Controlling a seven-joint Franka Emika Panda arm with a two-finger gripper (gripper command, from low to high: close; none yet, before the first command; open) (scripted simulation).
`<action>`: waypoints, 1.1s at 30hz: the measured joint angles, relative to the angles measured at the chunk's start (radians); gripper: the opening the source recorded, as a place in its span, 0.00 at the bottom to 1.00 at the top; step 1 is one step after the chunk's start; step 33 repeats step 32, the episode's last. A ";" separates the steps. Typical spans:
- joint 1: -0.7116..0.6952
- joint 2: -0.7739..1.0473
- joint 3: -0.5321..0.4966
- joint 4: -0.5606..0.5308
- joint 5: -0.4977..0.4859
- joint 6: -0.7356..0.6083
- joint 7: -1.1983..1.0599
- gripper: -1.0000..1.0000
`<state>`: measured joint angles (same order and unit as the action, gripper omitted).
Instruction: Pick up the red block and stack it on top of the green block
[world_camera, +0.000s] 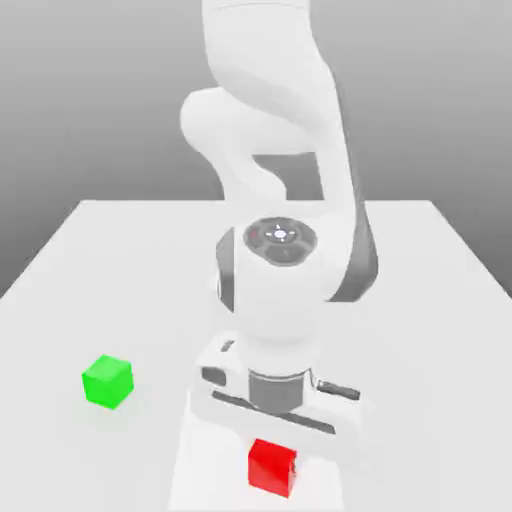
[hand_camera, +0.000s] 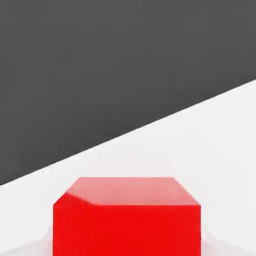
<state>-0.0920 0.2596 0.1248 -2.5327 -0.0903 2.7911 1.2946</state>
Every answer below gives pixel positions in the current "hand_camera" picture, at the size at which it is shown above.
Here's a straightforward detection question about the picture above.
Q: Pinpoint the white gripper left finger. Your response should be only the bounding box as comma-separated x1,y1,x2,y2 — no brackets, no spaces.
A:
0,225,54,256

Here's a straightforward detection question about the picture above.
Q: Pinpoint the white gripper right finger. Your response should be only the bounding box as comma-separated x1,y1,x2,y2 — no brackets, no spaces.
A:
200,225,256,256

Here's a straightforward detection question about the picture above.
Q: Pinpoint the small red cube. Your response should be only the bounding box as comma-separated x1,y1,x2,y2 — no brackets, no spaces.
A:
52,176,202,256

